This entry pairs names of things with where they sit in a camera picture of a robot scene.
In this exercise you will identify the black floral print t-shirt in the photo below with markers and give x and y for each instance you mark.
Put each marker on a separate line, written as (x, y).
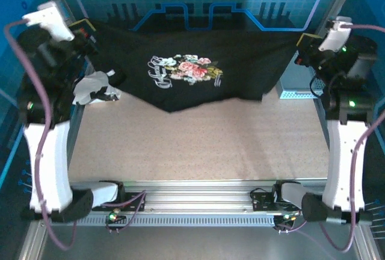
(246, 61)

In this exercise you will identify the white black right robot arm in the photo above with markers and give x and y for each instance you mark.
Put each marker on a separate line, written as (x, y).
(346, 166)

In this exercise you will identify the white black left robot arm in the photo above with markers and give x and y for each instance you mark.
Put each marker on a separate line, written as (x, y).
(48, 166)

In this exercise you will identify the white crumpled t-shirt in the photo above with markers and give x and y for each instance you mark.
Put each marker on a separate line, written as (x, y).
(87, 85)

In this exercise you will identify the grey perforated plastic basket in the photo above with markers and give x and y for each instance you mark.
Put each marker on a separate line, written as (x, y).
(293, 93)

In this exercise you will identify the small LED circuit board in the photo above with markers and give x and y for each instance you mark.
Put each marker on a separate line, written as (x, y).
(285, 217)
(113, 216)

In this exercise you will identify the grey metal front panel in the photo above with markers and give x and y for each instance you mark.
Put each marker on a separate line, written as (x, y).
(195, 242)

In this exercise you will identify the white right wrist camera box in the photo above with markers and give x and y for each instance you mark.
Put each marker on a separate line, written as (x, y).
(334, 37)

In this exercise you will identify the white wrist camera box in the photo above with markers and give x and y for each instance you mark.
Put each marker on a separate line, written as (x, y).
(334, 37)
(54, 22)

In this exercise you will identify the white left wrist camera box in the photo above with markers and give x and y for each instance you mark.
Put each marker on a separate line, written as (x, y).
(54, 22)

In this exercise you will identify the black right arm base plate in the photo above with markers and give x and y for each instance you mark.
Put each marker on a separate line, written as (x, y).
(261, 201)

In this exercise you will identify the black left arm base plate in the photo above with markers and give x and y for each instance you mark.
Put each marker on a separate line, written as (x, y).
(136, 203)

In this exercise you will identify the aluminium mounting rail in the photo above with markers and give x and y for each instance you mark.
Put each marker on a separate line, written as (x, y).
(195, 193)

